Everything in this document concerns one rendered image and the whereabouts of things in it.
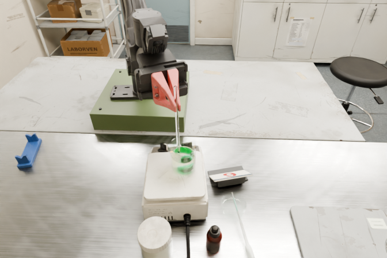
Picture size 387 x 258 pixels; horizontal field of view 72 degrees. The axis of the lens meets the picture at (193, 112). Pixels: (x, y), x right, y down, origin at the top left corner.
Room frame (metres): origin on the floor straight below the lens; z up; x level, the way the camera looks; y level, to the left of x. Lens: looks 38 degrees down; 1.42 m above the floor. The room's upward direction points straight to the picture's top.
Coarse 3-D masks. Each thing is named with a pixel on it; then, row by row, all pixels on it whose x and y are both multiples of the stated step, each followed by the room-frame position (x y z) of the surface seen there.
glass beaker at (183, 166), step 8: (184, 136) 0.39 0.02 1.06; (176, 144) 0.38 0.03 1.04; (184, 144) 0.39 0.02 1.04; (192, 144) 0.38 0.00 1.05; (184, 152) 0.34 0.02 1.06; (192, 152) 0.35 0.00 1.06; (176, 160) 0.34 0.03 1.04; (184, 160) 0.34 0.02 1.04; (192, 160) 0.35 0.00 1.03; (176, 168) 0.34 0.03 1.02; (184, 168) 0.34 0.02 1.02; (192, 168) 0.35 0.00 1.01; (184, 176) 0.34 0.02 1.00
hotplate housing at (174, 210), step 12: (204, 180) 0.35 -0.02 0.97; (144, 204) 0.29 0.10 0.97; (156, 204) 0.30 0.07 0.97; (168, 204) 0.30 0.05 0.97; (180, 204) 0.30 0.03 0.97; (192, 204) 0.30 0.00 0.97; (204, 204) 0.30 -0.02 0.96; (144, 216) 0.29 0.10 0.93; (156, 216) 0.29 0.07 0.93; (168, 216) 0.29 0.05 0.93; (180, 216) 0.29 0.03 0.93; (192, 216) 0.29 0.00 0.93; (204, 216) 0.30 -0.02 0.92
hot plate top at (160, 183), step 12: (156, 156) 0.40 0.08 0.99; (168, 156) 0.40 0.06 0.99; (156, 168) 0.37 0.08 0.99; (168, 168) 0.37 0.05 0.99; (156, 180) 0.34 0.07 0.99; (168, 180) 0.34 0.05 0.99; (180, 180) 0.34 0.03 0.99; (192, 180) 0.34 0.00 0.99; (144, 192) 0.31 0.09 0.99; (156, 192) 0.31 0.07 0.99; (168, 192) 0.31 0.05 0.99; (180, 192) 0.31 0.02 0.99; (192, 192) 0.31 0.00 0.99; (204, 192) 0.31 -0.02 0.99
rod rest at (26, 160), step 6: (30, 138) 0.53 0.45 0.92; (36, 138) 0.53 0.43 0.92; (30, 144) 0.52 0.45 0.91; (36, 144) 0.52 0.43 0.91; (24, 150) 0.49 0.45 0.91; (30, 150) 0.49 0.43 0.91; (36, 150) 0.50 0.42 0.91; (18, 156) 0.45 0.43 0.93; (24, 156) 0.45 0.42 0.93; (30, 156) 0.47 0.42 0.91; (18, 162) 0.45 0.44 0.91; (24, 162) 0.45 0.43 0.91; (30, 162) 0.45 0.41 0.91; (18, 168) 0.44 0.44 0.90
